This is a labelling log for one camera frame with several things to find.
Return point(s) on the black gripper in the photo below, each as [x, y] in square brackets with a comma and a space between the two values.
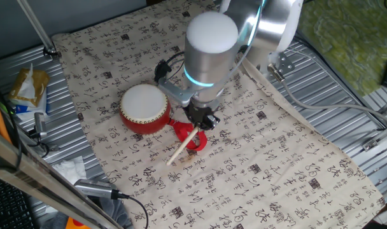
[203, 109]

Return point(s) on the wooden drumstick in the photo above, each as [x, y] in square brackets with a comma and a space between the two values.
[182, 145]

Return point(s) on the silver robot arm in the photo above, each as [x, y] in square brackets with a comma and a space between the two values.
[209, 47]

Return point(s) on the red drum with white skin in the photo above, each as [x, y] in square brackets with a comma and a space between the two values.
[144, 105]

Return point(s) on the beige calligraphy print cloth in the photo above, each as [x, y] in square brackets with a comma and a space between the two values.
[244, 159]

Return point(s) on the crumpled white tissue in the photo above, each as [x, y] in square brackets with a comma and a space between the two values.
[71, 170]

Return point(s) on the orange emergency stop button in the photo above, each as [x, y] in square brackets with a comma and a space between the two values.
[74, 224]

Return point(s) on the yellow tissue pack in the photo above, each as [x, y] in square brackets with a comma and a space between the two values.
[29, 89]

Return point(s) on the black keyboard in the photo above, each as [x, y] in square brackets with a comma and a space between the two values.
[7, 206]

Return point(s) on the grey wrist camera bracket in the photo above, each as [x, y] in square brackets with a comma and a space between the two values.
[177, 93]

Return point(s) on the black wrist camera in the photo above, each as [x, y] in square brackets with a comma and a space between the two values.
[162, 70]

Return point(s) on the grey depth camera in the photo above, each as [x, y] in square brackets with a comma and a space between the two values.
[40, 124]
[91, 188]

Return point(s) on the aluminium bar with bracket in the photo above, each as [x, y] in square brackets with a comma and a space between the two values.
[384, 133]

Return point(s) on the aluminium frame pole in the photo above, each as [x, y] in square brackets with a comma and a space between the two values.
[37, 28]

